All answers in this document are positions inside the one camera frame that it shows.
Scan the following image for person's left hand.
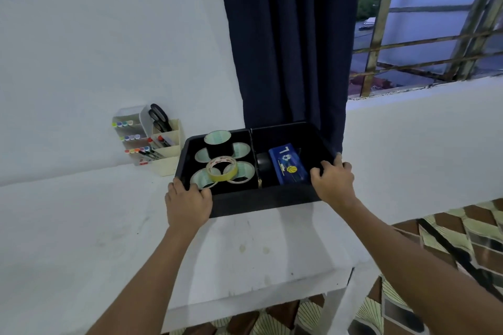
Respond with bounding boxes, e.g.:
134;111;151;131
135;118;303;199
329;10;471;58
165;177;213;234

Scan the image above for dark blue curtain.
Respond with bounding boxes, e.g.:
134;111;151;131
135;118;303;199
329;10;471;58
216;0;364;155

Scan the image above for black handled scissors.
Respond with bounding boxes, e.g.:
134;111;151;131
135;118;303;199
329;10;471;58
149;103;173;132
148;109;168;133

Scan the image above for cream pen holder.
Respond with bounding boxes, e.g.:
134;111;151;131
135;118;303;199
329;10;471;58
149;118;186;177

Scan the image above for black plastic tray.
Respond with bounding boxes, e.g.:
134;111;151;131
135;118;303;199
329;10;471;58
174;121;343;218

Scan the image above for yellow clear tape roll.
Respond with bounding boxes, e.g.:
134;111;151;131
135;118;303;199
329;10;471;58
205;155;239;183

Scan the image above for window with metal grille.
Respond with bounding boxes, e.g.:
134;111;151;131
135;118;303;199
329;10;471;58
347;0;503;98

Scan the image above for black cylindrical object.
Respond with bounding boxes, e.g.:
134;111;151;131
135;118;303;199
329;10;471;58
255;151;278;187

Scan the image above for person's right forearm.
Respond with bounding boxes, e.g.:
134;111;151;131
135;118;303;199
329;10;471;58
337;196;503;335

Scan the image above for clear tiered organizer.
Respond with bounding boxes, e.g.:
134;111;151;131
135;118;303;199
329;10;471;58
112;105;156;166

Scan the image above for person's left forearm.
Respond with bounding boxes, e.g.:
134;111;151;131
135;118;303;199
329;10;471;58
86;225;202;335

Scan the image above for blue mesh pencil pouch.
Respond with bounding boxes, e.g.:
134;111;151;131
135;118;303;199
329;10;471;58
268;143;309;185

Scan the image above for patterned floor mat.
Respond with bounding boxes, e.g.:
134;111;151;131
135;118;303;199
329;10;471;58
169;197;503;335

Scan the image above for person's right hand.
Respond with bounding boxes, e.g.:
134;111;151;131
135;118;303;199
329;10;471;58
310;152;357;213

